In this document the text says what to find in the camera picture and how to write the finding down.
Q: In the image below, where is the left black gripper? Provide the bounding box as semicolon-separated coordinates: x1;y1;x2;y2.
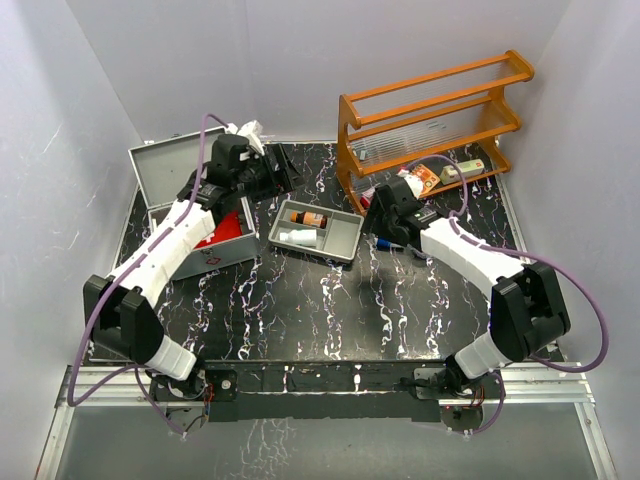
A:
232;144;305;202

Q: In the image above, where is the black front base bar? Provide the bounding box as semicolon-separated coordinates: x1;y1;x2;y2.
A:
151;360;501;426

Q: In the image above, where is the white medicine bottle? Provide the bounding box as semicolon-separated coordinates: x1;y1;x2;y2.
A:
278;229;318;248

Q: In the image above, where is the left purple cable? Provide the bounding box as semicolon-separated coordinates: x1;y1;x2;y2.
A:
67;112;239;436

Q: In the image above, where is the brown syrup bottle orange cap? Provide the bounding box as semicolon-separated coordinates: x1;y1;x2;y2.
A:
290;211;329;229

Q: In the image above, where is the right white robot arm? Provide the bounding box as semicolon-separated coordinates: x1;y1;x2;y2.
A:
363;177;571;397

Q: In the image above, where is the red white medicine box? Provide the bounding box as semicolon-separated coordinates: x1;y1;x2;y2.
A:
359;187;376;209

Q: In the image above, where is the red first aid pouch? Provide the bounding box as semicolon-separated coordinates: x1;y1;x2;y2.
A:
195;211;243;249

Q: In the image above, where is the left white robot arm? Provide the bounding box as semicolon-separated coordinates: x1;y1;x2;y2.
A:
83;133;302;399

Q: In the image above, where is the grey divided tray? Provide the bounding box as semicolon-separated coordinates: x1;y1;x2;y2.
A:
268;200;364;264

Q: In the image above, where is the wooden three-tier shelf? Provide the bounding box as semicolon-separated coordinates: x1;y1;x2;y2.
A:
336;50;535;214

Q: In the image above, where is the orange patterned medicine packet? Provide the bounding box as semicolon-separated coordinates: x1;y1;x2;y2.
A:
412;164;440;198

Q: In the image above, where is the white green medicine box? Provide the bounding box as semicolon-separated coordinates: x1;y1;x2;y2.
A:
440;159;484;185

